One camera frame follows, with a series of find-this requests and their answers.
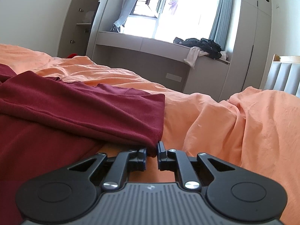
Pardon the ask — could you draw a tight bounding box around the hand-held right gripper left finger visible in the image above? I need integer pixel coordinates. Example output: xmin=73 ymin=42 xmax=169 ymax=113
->
xmin=68 ymin=147 xmax=149 ymax=191

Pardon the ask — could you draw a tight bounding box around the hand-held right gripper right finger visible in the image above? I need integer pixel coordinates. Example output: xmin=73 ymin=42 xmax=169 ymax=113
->
xmin=156 ymin=141 xmax=236 ymax=190

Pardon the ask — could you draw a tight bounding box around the dark red garment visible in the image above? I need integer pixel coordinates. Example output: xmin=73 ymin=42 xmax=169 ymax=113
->
xmin=0 ymin=64 xmax=166 ymax=225

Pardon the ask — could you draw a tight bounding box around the pile of dark clothes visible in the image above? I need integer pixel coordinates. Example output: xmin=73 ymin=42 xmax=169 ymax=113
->
xmin=173 ymin=37 xmax=223 ymax=60

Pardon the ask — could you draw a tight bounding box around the orange bed sheet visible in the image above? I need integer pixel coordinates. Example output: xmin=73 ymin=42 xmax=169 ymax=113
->
xmin=0 ymin=43 xmax=300 ymax=225

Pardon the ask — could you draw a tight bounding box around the grey window bench unit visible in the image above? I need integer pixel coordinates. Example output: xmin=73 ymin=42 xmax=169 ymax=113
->
xmin=85 ymin=30 xmax=231 ymax=102

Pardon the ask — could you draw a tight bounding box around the white cloth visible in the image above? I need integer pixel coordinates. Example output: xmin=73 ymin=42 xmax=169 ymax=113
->
xmin=184 ymin=47 xmax=209 ymax=69

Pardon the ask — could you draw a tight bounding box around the window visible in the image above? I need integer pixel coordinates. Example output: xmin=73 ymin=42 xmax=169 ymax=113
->
xmin=122 ymin=0 xmax=222 ymax=45

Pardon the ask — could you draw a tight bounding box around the grey wardrobe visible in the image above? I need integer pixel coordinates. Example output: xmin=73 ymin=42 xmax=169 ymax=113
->
xmin=218 ymin=0 xmax=273 ymax=93

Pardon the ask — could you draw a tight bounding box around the grey padded headboard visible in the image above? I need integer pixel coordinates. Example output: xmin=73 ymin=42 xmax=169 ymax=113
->
xmin=264 ymin=54 xmax=300 ymax=96

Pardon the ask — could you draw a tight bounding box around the purple hanging garment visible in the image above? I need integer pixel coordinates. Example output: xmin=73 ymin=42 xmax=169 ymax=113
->
xmin=167 ymin=0 xmax=179 ymax=16

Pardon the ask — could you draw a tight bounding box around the grey-blue curtain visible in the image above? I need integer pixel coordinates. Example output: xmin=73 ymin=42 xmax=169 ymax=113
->
xmin=110 ymin=0 xmax=150 ymax=34
xmin=208 ymin=0 xmax=235 ymax=52

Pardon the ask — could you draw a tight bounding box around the open grey cabinet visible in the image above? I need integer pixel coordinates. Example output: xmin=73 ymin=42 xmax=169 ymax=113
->
xmin=57 ymin=0 xmax=110 ymax=58

